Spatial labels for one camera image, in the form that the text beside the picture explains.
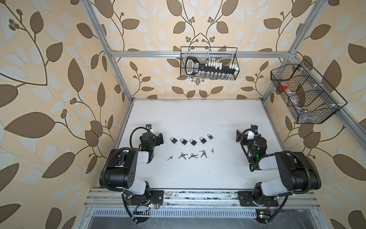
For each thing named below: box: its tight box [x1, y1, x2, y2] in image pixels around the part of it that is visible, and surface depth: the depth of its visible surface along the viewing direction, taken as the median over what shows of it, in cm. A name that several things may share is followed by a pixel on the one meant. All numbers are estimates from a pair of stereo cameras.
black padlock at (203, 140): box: [199, 136, 207, 145], surface depth 98 cm
